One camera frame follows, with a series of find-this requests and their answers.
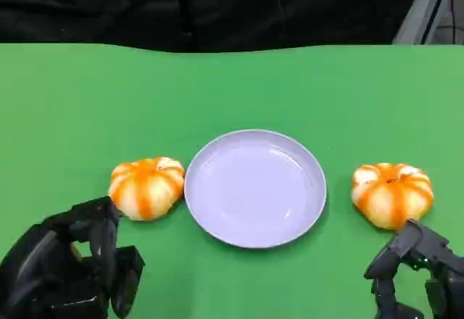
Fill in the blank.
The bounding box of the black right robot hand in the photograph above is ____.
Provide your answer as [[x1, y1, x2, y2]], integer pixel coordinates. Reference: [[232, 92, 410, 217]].
[[363, 218, 464, 319]]

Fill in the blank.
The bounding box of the green table cloth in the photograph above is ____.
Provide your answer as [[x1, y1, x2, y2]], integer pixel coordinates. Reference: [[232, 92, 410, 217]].
[[0, 42, 464, 319]]

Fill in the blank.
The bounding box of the orange and white bread roll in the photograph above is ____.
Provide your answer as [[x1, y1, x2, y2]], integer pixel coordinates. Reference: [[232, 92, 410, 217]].
[[107, 156, 186, 222], [350, 162, 434, 231]]

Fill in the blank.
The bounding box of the grey metal frame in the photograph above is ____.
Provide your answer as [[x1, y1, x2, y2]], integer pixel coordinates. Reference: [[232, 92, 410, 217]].
[[392, 0, 464, 46]]

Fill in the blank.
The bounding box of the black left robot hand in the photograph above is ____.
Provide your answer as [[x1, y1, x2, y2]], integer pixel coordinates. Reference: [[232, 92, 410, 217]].
[[0, 196, 146, 319]]

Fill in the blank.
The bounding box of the black backdrop curtain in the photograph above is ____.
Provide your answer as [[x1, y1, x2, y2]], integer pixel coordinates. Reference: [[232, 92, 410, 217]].
[[0, 0, 427, 54]]

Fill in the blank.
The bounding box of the lilac plate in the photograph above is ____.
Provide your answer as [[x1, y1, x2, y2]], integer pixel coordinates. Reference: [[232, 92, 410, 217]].
[[183, 128, 328, 249]]

